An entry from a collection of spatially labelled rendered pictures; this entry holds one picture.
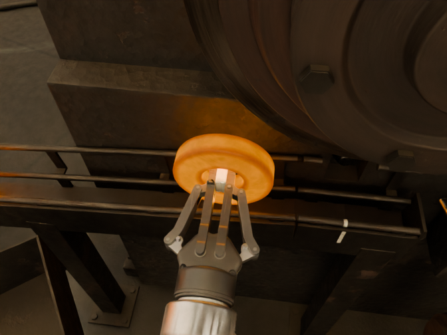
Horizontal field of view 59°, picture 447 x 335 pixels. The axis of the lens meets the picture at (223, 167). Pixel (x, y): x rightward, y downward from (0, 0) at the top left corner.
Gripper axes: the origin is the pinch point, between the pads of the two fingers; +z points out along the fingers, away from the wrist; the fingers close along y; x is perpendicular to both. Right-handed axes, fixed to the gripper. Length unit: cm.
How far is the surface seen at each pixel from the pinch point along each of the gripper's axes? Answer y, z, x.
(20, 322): -31.0, -22.4, -18.2
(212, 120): -2.6, 7.0, 2.3
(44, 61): -105, 107, -85
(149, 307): -24, -4, -79
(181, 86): -7.3, 9.0, 7.2
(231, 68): 1.3, -1.8, 21.4
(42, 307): -28.2, -19.7, -18.0
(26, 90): -105, 86, -84
